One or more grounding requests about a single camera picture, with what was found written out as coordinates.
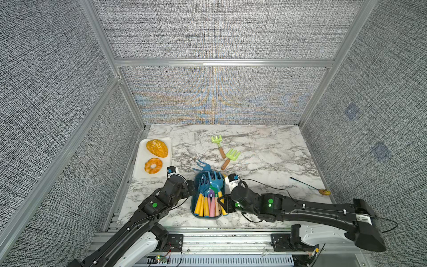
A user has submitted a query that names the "aluminium front rail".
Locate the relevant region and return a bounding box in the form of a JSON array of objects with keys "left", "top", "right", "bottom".
[{"left": 88, "top": 228, "right": 364, "bottom": 256}]

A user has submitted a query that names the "white rectangular tray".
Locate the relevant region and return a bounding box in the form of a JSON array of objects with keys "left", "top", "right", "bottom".
[{"left": 132, "top": 138, "right": 173, "bottom": 180}]

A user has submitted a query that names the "oval yellow bread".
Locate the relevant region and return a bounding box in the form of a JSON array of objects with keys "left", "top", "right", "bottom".
[{"left": 146, "top": 139, "right": 169, "bottom": 158}]

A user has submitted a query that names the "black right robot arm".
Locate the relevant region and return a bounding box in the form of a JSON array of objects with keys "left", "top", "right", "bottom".
[{"left": 219, "top": 185, "right": 387, "bottom": 252}]

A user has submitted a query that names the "glazed ring donut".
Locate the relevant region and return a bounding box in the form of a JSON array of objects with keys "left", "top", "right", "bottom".
[{"left": 144, "top": 158, "right": 163, "bottom": 174}]

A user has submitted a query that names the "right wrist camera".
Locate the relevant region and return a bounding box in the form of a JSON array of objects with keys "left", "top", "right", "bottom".
[{"left": 225, "top": 173, "right": 240, "bottom": 194}]

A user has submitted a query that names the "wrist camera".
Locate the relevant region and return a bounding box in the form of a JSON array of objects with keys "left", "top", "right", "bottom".
[
  {"left": 225, "top": 173, "right": 240, "bottom": 194},
  {"left": 167, "top": 166, "right": 177, "bottom": 175}
]

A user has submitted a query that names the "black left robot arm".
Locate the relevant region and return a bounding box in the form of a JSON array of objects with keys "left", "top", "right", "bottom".
[{"left": 68, "top": 174, "right": 196, "bottom": 267}]

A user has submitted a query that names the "purple rake pink handle back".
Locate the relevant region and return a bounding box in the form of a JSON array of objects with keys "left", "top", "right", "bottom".
[{"left": 207, "top": 189, "right": 215, "bottom": 218}]

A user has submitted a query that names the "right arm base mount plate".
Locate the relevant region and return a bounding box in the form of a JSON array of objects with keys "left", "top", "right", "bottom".
[{"left": 270, "top": 234, "right": 316, "bottom": 252}]

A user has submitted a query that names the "lime trowel brown wood handle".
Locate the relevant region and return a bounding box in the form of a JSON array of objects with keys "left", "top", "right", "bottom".
[{"left": 221, "top": 149, "right": 240, "bottom": 170}]

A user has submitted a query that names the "teal plastic storage box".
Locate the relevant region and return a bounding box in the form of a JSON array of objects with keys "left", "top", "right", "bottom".
[{"left": 191, "top": 171, "right": 228, "bottom": 219}]

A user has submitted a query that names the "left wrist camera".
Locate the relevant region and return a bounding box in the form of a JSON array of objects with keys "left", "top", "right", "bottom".
[{"left": 167, "top": 166, "right": 177, "bottom": 175}]

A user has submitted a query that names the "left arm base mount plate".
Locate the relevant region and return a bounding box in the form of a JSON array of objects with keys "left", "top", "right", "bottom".
[{"left": 159, "top": 234, "right": 184, "bottom": 253}]

